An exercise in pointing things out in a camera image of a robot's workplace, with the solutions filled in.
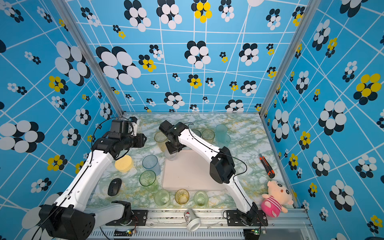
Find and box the light green textured glass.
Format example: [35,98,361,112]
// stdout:
[194,191,209,207]

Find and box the pink plush doll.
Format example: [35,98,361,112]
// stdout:
[261,181,294,218]

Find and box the green clear glass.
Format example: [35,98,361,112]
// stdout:
[139,170,159,192]

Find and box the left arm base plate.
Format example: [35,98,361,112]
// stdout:
[106,210,148,227]

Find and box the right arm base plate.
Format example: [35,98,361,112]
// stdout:
[224,210,269,227]

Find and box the green circuit board left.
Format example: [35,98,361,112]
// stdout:
[114,230,133,237]

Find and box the clear textured glass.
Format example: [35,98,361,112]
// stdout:
[164,149,177,161]

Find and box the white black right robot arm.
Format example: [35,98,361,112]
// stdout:
[159,121,261,226]

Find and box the orange grey utility knife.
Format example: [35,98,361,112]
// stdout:
[259,154,275,179]

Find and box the green circuit board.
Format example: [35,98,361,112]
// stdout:
[114,230,133,237]
[244,229,261,240]

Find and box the teal textured glass front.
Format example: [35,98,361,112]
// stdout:
[220,134,231,148]

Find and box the pink rectangular tray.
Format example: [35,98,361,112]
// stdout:
[162,150,225,191]

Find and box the short amber glass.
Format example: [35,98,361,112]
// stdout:
[175,189,190,205]

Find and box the black computer mouse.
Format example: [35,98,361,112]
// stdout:
[108,178,122,197]

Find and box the pale green textured glass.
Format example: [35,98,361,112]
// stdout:
[154,189,171,207]

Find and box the tall olive yellow glass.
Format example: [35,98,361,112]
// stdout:
[201,129,215,144]

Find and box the light blue short glass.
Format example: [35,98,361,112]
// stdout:
[142,155,161,176]

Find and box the green circuit board right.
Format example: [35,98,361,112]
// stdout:
[244,229,261,240]

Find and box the yellow round sponge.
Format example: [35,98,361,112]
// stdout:
[115,155,134,173]

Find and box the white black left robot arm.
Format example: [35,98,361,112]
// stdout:
[35,117,147,240]

